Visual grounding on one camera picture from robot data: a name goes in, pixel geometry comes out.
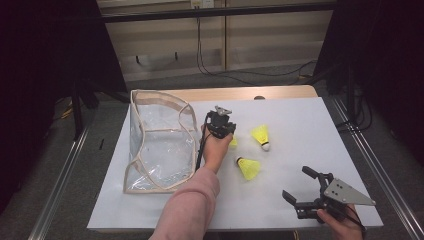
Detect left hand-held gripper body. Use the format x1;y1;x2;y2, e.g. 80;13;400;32
205;105;238;140

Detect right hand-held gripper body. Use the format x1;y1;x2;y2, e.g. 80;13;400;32
293;171;377;221

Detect clear plastic bag beige trim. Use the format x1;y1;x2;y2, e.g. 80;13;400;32
123;89;200;195

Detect person's left hand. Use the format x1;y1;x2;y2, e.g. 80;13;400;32
200;124;234;174

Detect person's right hand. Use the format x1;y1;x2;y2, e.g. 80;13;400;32
316;203;364;240

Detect white table cover sheet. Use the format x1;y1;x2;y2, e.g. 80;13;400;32
87;97;384;232

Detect black horizontal bar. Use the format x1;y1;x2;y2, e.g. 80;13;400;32
101;2;338;24

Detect white power outlet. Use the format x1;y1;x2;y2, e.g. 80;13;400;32
190;0;215;9

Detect black stand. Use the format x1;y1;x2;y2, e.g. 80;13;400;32
71;79;101;141

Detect black curtain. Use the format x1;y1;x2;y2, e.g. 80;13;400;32
314;0;424;168
0;0;129;214

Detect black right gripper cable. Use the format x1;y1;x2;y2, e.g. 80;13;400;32
345;207;367;235

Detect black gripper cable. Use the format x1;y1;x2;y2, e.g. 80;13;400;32
345;207;367;235
194;112;214;172

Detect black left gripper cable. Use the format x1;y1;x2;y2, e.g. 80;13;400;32
194;112;214;172

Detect metal floor rail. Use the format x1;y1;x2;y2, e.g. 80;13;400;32
331;97;424;240
28;126;92;240

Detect black floor cables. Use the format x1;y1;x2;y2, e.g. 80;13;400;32
334;94;374;133

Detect black hanging cable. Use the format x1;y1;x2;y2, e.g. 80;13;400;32
195;17;318;86

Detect yellow floor cable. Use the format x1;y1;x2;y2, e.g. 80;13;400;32
60;101;75;120

